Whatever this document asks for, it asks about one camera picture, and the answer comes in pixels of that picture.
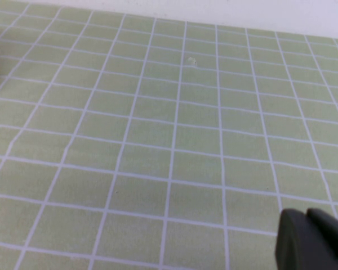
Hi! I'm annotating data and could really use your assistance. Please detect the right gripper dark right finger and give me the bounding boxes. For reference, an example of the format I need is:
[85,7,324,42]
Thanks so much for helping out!
[306,207,338,270]

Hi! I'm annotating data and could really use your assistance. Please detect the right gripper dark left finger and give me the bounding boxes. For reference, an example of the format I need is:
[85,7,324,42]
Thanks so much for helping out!
[274,208,338,270]

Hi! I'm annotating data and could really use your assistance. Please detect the green grid mat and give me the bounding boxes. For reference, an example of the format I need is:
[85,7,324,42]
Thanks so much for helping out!
[0,0,338,270]

